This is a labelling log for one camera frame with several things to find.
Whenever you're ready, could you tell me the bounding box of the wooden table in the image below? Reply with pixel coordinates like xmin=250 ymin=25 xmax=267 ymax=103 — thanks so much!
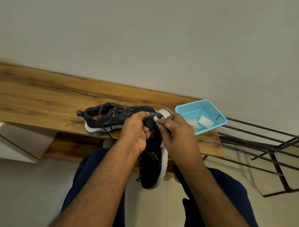
xmin=0 ymin=62 xmax=225 ymax=173

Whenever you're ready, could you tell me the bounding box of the person's right hand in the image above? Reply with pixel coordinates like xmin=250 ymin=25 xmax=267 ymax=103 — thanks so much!
xmin=156 ymin=113 xmax=206 ymax=171

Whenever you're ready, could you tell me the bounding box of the used wipe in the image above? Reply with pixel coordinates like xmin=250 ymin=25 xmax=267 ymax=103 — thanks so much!
xmin=186 ymin=119 xmax=200 ymax=131

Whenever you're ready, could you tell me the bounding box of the person's left hand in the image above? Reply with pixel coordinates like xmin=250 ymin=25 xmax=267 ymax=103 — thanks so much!
xmin=116 ymin=111 xmax=153 ymax=156

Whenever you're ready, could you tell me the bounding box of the person's right forearm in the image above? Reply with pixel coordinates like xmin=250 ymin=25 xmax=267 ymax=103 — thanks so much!
xmin=175 ymin=161 xmax=250 ymax=227

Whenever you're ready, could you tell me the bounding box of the black metal shoe rack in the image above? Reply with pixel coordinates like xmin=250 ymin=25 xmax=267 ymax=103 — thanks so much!
xmin=202 ymin=117 xmax=299 ymax=198

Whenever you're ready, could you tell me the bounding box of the blue plastic basket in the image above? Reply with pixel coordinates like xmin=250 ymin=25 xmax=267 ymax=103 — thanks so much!
xmin=174 ymin=99 xmax=228 ymax=136

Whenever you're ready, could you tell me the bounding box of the person's grey sock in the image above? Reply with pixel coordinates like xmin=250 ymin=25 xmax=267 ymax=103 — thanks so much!
xmin=102 ymin=138 xmax=117 ymax=149

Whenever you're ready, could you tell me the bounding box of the person's left forearm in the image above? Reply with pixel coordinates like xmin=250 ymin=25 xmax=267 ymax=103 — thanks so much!
xmin=50 ymin=140 xmax=140 ymax=227

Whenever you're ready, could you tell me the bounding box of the white drawer unit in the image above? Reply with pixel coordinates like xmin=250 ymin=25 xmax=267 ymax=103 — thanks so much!
xmin=0 ymin=121 xmax=58 ymax=164

